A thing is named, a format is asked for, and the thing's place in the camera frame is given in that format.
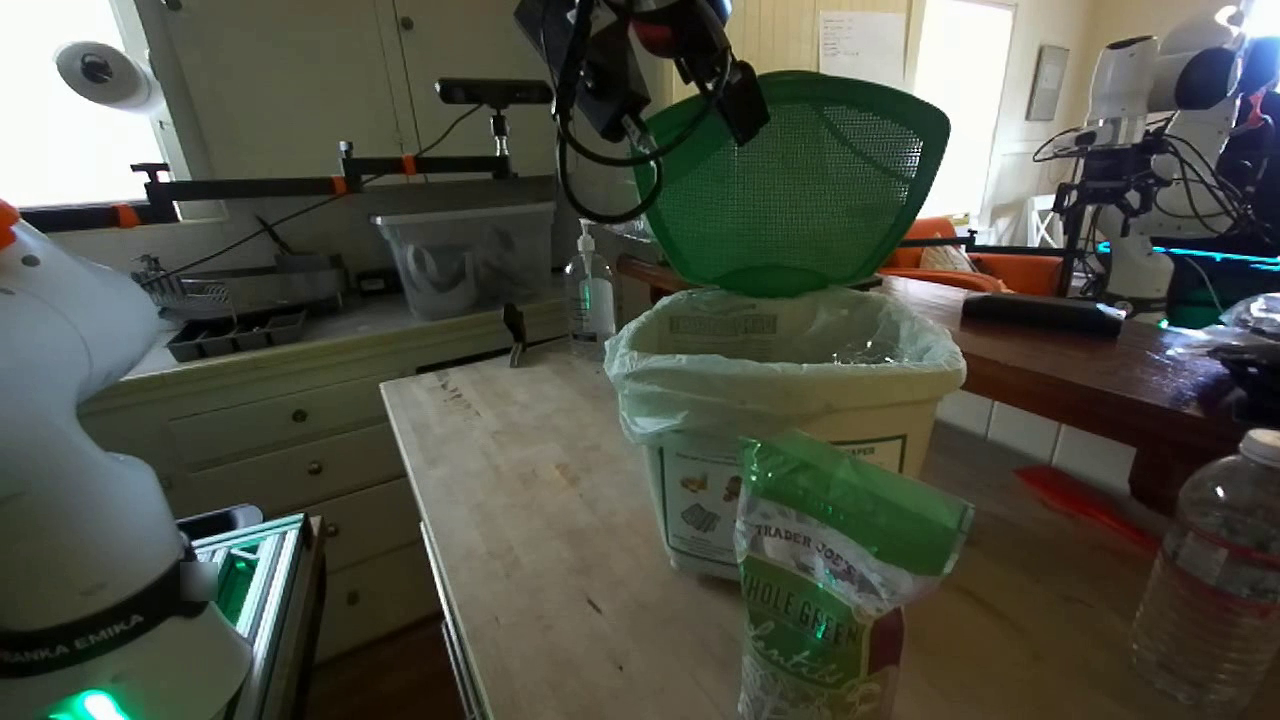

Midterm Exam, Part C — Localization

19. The translucent plastic bin liner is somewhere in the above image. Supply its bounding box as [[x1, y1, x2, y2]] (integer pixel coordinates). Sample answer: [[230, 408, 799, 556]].
[[601, 279, 972, 451]]

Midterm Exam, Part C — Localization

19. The clear plastic container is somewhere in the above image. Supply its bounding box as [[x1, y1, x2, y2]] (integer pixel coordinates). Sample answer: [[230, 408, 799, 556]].
[[374, 199, 562, 326]]

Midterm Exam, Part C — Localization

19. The red floor object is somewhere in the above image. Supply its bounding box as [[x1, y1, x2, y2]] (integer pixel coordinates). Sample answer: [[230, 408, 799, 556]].
[[1013, 460, 1162, 556]]

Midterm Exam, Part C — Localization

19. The white round fixture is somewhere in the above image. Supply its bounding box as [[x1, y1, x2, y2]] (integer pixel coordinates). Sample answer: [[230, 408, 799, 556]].
[[54, 36, 160, 110]]

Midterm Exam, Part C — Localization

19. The green food pack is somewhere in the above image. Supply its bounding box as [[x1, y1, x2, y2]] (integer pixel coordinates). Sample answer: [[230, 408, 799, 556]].
[[732, 431, 976, 720]]

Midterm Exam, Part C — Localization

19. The teal box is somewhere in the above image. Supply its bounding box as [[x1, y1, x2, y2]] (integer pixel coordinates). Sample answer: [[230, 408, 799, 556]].
[[1158, 241, 1280, 330]]

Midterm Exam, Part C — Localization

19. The green lit control box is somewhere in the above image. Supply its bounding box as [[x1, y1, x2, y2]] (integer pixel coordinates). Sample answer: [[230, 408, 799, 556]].
[[178, 499, 332, 720]]

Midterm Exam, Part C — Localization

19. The clear hand sanitizer bottle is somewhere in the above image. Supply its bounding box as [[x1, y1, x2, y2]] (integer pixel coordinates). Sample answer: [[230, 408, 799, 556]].
[[563, 216, 619, 348]]

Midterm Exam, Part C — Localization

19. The grey metal counter rack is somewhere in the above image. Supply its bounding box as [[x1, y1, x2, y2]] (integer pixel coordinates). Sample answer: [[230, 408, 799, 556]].
[[134, 252, 352, 323]]

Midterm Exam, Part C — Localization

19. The green bin lid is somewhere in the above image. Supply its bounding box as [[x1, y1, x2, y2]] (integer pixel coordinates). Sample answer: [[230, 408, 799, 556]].
[[634, 66, 956, 301]]

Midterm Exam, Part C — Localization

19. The dark wooden table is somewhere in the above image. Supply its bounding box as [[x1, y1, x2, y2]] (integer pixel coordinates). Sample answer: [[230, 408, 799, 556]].
[[614, 252, 1257, 515]]

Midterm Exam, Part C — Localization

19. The black counter tray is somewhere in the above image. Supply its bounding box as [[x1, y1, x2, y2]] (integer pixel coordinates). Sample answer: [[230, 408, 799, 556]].
[[166, 301, 340, 366]]

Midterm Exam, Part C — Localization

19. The clear plastic water bottle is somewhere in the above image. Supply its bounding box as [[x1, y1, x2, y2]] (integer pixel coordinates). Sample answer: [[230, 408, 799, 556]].
[[1128, 425, 1280, 714]]

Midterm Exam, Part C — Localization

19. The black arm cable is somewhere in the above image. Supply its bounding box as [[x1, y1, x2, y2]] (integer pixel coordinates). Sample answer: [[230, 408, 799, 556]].
[[554, 24, 673, 229]]

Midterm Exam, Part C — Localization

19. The white paper on wall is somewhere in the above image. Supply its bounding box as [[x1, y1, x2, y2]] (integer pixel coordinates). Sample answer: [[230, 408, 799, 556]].
[[817, 6, 914, 89]]

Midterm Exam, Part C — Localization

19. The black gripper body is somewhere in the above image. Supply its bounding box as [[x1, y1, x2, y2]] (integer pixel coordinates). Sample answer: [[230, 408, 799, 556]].
[[624, 0, 742, 85]]

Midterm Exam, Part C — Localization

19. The framed wall picture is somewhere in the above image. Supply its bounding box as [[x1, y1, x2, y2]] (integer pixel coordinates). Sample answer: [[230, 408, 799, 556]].
[[1022, 38, 1073, 128]]

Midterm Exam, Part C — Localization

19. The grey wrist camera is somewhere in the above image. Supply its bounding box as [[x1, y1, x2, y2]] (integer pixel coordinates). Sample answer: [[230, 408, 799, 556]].
[[517, 0, 637, 143]]

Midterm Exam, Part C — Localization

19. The plastic bag pile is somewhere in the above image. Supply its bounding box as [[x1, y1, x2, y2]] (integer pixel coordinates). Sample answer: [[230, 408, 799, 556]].
[[1205, 288, 1280, 402]]

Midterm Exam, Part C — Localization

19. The flat black box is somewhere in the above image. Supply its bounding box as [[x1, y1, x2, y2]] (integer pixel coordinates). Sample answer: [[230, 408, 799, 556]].
[[956, 292, 1133, 338]]

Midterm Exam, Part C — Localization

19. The black camera on stand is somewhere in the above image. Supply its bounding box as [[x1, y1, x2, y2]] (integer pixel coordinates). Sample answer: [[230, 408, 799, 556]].
[[434, 75, 558, 110]]

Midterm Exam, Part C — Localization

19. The white and blue robot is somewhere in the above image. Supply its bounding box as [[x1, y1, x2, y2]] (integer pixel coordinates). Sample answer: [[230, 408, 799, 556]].
[[1045, 6, 1280, 310]]

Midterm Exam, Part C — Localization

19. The black boom pole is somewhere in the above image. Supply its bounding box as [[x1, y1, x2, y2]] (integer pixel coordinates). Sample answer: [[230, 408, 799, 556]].
[[16, 136, 517, 233]]

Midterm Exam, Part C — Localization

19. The orange chair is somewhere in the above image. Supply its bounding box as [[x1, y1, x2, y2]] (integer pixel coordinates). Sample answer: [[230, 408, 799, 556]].
[[877, 213, 1034, 301]]

